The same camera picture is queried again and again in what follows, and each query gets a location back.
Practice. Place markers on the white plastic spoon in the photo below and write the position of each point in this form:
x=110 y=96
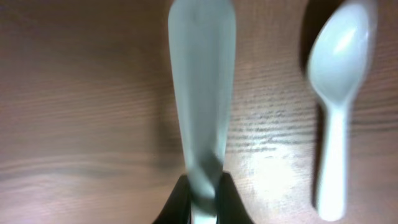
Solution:
x=338 y=64

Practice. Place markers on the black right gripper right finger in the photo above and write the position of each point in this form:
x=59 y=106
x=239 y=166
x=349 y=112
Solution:
x=230 y=208

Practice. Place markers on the white plastic fork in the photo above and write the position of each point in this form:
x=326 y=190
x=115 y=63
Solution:
x=202 y=43

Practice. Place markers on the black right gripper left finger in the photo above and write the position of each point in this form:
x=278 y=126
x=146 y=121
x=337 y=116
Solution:
x=177 y=209

